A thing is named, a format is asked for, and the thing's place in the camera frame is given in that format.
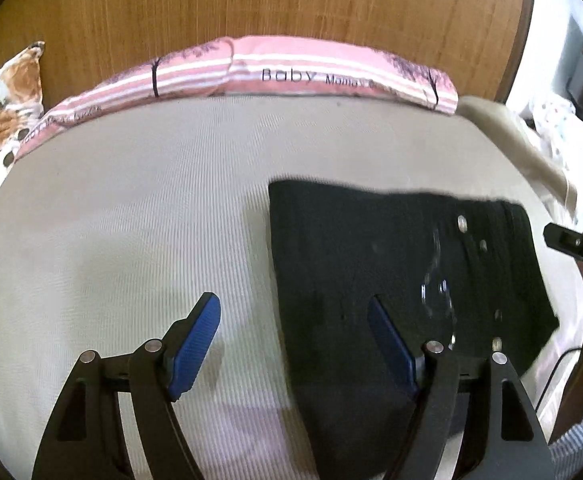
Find pink striped pillow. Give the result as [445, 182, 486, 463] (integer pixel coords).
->
[14, 35, 459, 161]

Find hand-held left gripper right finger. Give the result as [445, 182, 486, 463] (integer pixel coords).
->
[367, 295, 557, 480]

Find black pants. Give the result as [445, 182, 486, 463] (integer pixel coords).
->
[268, 179, 561, 480]

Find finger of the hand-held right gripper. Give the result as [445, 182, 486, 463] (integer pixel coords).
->
[544, 222, 583, 277]

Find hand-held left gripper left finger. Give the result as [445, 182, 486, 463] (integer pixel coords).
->
[31, 291, 222, 480]

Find wooden headboard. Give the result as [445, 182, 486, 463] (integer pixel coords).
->
[0, 0, 537, 111]

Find white dotted cloth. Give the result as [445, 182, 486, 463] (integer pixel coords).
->
[526, 97, 583, 231]

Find black cable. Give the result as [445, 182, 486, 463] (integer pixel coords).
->
[536, 345, 583, 411]

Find striped cloth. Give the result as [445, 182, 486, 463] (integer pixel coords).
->
[549, 417, 583, 466]

